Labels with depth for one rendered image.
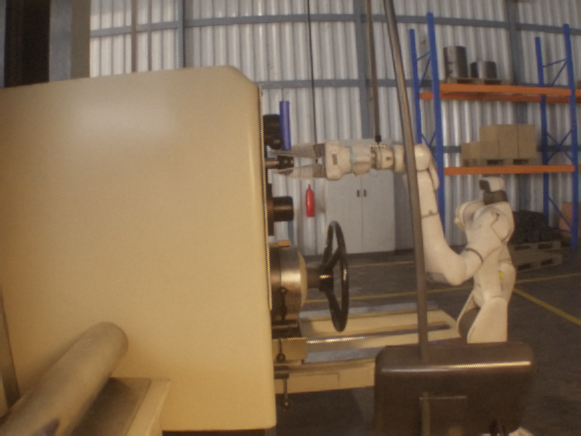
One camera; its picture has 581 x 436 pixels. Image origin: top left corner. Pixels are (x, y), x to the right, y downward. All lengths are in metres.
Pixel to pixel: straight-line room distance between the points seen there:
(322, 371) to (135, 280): 1.43
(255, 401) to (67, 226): 0.59
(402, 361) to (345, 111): 8.29
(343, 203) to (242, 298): 7.46
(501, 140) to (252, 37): 4.91
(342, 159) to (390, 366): 0.53
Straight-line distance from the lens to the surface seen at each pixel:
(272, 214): 1.25
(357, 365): 2.40
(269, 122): 1.39
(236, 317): 1.08
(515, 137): 8.89
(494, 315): 1.83
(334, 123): 9.06
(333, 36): 9.40
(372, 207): 8.59
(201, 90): 1.05
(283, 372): 1.29
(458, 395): 1.04
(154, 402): 1.05
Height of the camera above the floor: 1.68
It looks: 5 degrees down
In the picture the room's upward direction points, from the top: 3 degrees counter-clockwise
